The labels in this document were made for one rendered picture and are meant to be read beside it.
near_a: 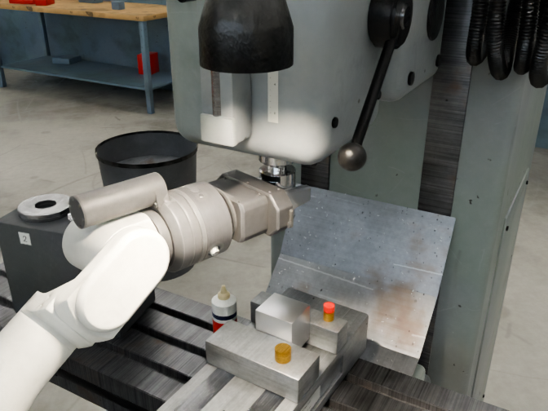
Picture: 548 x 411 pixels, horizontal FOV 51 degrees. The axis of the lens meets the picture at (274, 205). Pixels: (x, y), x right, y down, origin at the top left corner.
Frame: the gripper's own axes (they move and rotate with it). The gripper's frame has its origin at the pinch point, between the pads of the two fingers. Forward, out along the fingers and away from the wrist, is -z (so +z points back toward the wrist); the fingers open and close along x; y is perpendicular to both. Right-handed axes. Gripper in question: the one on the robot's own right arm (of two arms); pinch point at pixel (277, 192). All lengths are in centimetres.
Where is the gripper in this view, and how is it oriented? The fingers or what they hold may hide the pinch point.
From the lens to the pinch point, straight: 74.7
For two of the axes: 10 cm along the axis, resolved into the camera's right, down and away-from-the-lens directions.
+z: -7.3, 2.8, -6.2
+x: -6.8, -3.1, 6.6
